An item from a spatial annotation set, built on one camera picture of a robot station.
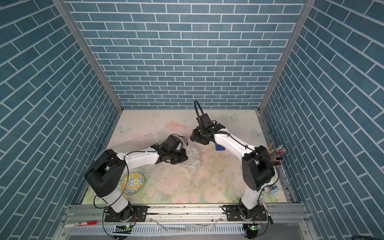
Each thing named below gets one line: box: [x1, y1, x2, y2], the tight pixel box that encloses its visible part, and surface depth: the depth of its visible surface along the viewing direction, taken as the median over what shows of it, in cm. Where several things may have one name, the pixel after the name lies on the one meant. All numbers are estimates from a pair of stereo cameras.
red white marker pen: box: [63, 220, 98, 228], surface depth 71 cm
